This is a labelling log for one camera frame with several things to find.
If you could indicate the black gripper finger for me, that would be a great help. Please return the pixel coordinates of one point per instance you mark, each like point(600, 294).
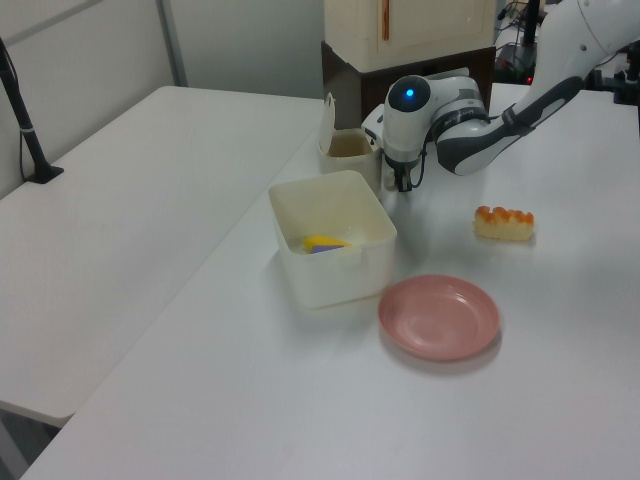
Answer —
point(404, 184)

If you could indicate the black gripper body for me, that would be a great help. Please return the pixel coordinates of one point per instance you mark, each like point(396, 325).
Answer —
point(402, 165)

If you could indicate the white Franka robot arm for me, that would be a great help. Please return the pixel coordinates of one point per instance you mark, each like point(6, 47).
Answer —
point(565, 60)

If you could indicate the cream mini trash can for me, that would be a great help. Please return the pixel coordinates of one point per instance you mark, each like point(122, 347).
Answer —
point(350, 165)

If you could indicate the beige trash can lid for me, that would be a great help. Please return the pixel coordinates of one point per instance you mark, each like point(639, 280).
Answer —
point(327, 125)

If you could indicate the yellow toy banana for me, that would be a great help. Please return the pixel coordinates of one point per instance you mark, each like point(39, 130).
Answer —
point(322, 240)

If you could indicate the dark brown wooden drawer box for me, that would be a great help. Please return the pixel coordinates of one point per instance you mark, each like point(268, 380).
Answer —
point(345, 80)

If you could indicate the toy bread with orange glaze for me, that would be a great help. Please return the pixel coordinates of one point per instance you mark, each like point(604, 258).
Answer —
point(502, 227)

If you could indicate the cream rectangular storage bin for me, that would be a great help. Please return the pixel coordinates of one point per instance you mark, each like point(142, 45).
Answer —
point(330, 280)

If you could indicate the cream plastic cabinet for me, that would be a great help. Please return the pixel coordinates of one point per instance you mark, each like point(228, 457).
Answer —
point(430, 30)

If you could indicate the pink round plate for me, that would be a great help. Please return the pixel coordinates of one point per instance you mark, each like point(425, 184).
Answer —
point(439, 317)

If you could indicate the black electronics box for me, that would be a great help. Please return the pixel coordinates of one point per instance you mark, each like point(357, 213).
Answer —
point(515, 62)

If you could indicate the black background monitor stand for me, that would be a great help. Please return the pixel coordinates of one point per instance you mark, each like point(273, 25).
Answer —
point(531, 22)

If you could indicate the black camera stand pole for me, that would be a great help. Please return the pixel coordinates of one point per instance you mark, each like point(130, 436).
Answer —
point(25, 130)

